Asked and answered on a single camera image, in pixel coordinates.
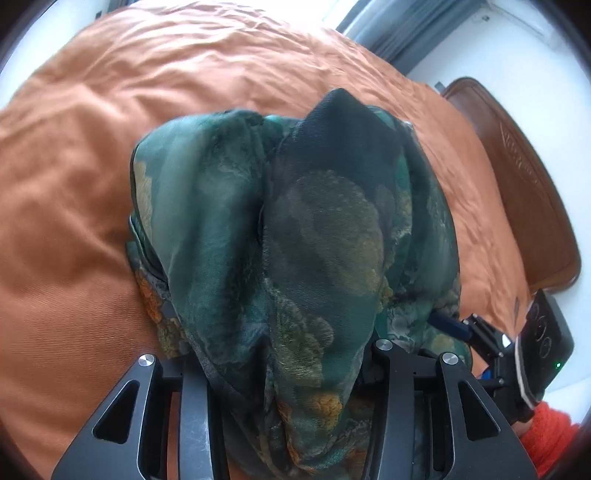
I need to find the green patterned brocade jacket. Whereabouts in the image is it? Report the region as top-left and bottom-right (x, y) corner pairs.
(127, 89), (472, 479)

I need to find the black duvet label patch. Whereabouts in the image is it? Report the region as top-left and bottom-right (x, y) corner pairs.
(513, 297), (521, 325)

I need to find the orange fleece sweater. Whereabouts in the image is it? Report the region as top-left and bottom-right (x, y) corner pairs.
(519, 402), (580, 478)

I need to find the orange duvet on bed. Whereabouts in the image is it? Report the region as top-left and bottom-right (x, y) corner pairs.
(1, 1), (530, 479)

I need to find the brown wooden headboard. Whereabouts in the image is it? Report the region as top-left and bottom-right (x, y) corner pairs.
(442, 77), (582, 292)

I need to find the right grey curtain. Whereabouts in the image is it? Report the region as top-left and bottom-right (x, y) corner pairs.
(337, 0), (484, 75)

